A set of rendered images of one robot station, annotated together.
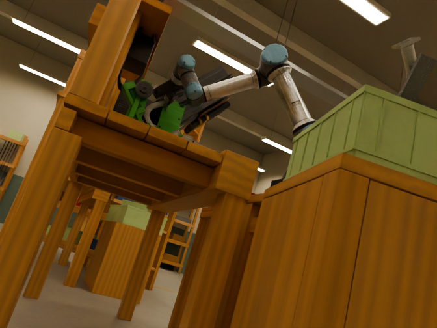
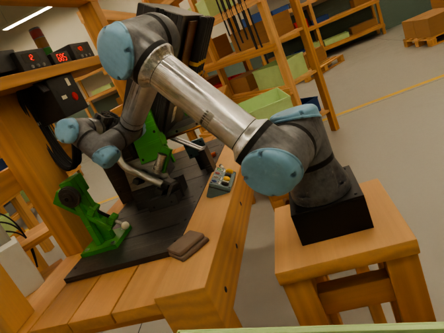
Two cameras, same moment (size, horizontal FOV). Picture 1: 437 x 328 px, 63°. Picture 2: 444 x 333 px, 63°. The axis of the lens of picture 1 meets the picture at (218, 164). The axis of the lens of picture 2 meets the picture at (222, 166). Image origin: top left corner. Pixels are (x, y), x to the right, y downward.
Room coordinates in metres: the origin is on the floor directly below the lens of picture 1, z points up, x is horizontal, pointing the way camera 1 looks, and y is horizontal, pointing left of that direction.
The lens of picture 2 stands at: (0.77, -0.67, 1.38)
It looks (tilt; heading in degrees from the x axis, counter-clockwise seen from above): 18 degrees down; 34
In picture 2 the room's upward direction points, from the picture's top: 24 degrees counter-clockwise
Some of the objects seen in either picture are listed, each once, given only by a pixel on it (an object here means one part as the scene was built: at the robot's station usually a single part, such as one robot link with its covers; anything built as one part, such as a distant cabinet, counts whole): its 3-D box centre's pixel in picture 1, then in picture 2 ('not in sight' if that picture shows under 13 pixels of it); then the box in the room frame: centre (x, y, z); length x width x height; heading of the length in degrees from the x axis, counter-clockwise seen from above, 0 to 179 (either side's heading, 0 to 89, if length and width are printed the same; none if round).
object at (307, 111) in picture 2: not in sight; (298, 133); (1.56, -0.37, 1.11); 0.13 x 0.12 x 0.14; 174
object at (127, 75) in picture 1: (132, 45); (50, 76); (1.81, 0.65, 1.52); 0.90 x 0.25 x 0.04; 17
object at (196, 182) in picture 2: not in sight; (170, 188); (1.89, 0.40, 0.89); 1.10 x 0.42 x 0.02; 17
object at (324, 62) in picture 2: not in sight; (309, 64); (8.59, 1.53, 0.22); 1.20 x 0.80 x 0.44; 152
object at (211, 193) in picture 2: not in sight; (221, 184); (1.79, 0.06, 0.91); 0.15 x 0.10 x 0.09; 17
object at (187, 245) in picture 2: not in sight; (187, 244); (1.42, -0.01, 0.91); 0.10 x 0.08 x 0.03; 157
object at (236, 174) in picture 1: (184, 192); (232, 183); (1.97, 0.14, 0.82); 1.50 x 0.14 x 0.15; 17
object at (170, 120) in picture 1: (170, 118); (148, 132); (1.84, 0.32, 1.17); 0.13 x 0.12 x 0.20; 17
